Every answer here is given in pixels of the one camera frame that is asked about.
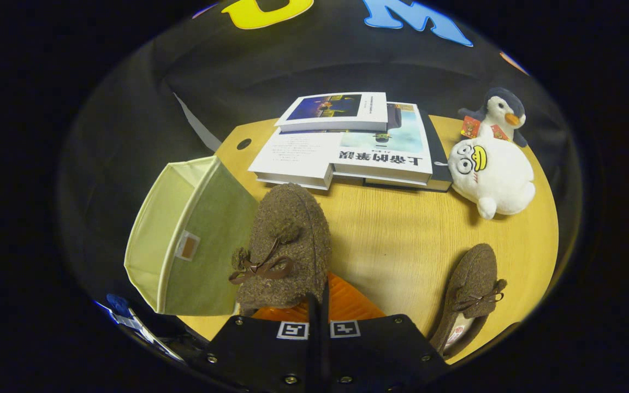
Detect penguin plush toy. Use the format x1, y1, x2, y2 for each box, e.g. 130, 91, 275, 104
458, 87, 528, 148

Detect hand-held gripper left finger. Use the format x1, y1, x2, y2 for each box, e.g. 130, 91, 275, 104
192, 292, 323, 393

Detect beige fabric storage box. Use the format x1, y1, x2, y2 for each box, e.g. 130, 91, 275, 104
123, 156, 260, 317

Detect small white picture-cover book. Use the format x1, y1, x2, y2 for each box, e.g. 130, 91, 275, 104
275, 92, 389, 133

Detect brown fuzzy shoe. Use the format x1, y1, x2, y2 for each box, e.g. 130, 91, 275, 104
429, 243, 508, 360
229, 183, 333, 317

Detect dark cover book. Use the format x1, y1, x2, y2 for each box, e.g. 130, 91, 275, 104
366, 109, 454, 193

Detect large white text-cover book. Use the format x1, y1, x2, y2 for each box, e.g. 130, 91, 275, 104
247, 130, 342, 192

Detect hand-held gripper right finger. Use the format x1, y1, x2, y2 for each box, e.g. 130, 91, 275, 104
321, 273, 452, 393

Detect white duck plush toy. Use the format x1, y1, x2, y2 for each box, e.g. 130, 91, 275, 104
448, 135, 536, 221

